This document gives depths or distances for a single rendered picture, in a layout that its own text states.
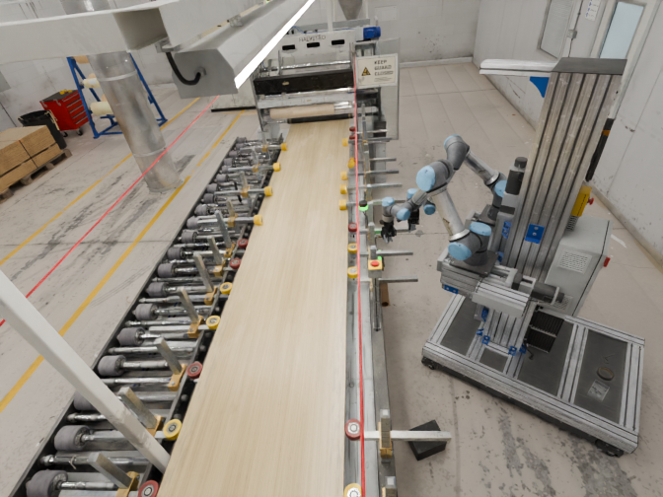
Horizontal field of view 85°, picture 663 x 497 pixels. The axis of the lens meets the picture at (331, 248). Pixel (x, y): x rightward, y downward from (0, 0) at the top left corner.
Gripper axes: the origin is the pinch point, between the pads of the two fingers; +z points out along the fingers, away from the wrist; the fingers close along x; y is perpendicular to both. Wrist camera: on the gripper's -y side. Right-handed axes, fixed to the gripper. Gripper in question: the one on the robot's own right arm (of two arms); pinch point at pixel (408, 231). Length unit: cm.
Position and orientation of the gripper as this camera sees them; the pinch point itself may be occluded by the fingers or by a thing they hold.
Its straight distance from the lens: 279.2
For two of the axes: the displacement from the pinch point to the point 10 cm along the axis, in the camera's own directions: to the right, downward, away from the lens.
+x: 0.5, -6.3, 7.7
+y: 9.9, -0.6, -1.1
